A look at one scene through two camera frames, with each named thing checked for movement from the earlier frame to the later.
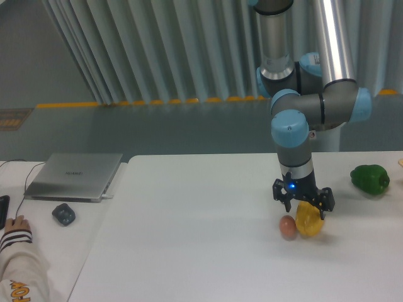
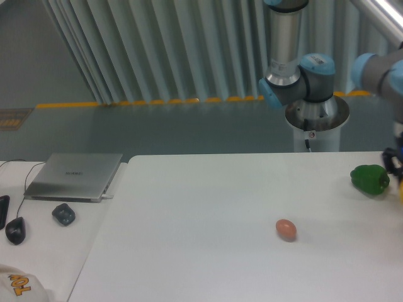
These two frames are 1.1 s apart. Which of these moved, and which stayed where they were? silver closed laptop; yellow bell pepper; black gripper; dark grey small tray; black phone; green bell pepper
Moved: black gripper; yellow bell pepper
Stayed: silver closed laptop; green bell pepper; black phone; dark grey small tray
